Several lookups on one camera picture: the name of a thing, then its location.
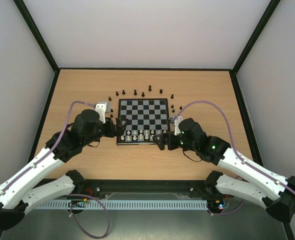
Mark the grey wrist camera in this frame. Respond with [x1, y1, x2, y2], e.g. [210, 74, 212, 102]
[169, 115, 183, 136]
[94, 101, 111, 124]

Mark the black front frame rail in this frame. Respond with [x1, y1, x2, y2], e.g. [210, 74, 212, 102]
[13, 178, 278, 198]

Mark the black frame post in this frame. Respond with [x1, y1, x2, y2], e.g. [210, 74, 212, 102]
[232, 0, 282, 75]
[12, 0, 61, 73]

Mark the white slotted cable duct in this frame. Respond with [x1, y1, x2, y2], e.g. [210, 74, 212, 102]
[37, 199, 208, 211]

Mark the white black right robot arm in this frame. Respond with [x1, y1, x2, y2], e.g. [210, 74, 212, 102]
[152, 117, 295, 223]

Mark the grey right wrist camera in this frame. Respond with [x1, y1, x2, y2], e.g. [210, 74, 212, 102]
[169, 115, 183, 136]

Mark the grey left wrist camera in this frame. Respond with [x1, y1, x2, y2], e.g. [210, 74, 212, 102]
[94, 101, 111, 124]

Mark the black rear right frame post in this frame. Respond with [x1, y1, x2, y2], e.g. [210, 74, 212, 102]
[232, 0, 282, 75]

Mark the black rear left frame post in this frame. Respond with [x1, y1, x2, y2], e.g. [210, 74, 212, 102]
[12, 0, 61, 73]

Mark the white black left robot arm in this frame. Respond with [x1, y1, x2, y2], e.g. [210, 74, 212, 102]
[0, 109, 128, 231]

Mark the black white chessboard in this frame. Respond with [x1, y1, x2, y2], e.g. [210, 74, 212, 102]
[116, 98, 170, 146]

